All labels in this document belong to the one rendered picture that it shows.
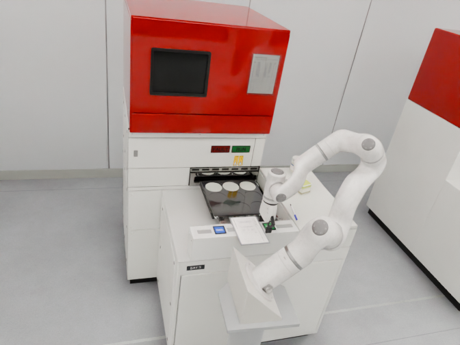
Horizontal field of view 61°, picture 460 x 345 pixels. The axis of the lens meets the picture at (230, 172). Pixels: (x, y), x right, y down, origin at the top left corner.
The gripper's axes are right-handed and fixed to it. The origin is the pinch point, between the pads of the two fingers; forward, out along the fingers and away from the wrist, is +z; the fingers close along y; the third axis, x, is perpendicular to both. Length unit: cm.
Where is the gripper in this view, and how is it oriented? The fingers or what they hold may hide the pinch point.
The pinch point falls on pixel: (265, 225)
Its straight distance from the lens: 196.8
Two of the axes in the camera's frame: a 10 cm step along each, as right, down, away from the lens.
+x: 9.5, -0.3, 3.0
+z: -1.3, 8.6, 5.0
